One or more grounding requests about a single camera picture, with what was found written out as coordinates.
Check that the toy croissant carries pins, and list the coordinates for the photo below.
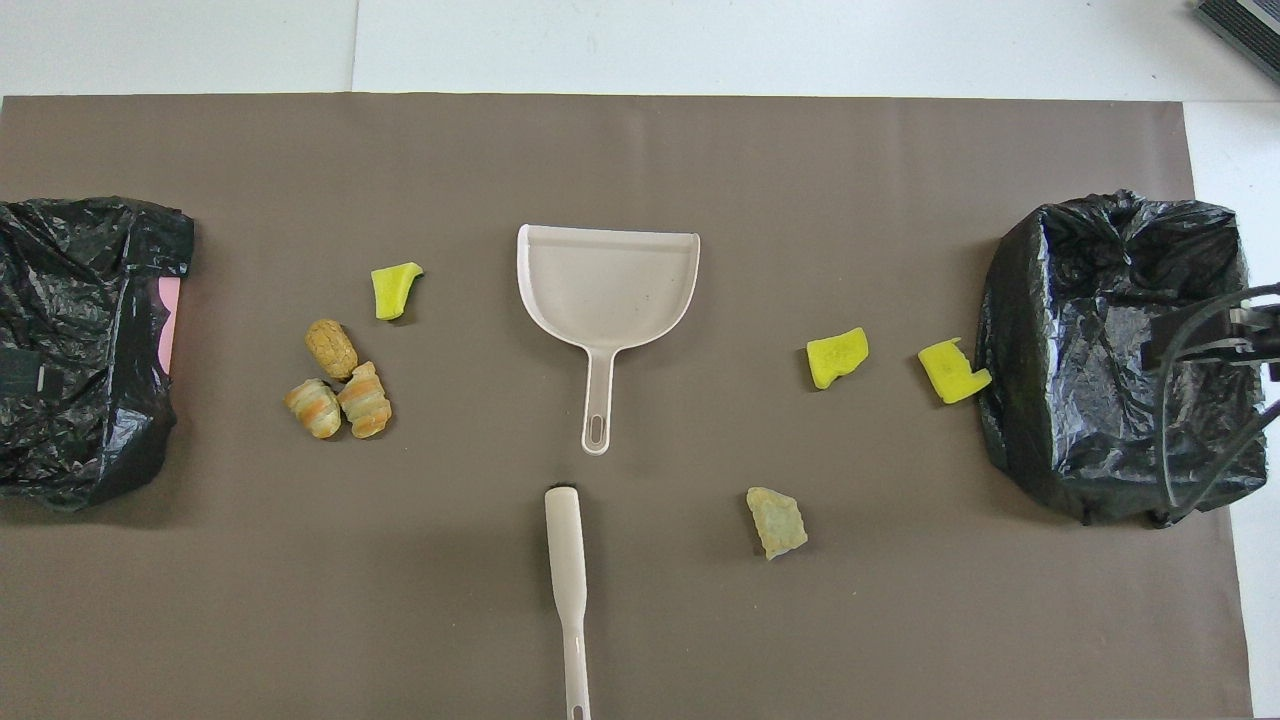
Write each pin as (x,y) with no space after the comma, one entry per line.
(365,400)
(314,408)

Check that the black ribbed device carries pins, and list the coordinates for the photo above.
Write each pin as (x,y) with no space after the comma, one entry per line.
(1245,25)

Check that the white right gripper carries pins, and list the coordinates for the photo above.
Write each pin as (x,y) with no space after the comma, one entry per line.
(1170,342)

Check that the pink bin with black bag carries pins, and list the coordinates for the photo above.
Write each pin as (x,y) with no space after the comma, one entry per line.
(80,300)

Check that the yellow sponge piece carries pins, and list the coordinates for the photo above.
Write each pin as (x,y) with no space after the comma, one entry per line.
(835,358)
(392,292)
(950,372)

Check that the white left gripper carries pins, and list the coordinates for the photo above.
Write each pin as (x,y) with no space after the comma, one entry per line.
(20,372)

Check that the brown table mat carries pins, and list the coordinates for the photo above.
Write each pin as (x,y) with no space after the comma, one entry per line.
(700,150)

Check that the black bag-lined bin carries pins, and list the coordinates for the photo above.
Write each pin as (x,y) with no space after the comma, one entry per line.
(1080,330)

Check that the pale yellow foam chunk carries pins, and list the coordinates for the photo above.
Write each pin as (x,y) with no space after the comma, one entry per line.
(776,522)

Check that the beige hand brush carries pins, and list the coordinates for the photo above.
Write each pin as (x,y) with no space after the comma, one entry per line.
(566,560)

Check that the brown toy bread loaf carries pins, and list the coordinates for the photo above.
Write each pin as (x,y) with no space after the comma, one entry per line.
(331,349)

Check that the beige plastic dustpan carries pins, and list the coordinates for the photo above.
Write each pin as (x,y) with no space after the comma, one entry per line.
(605,290)

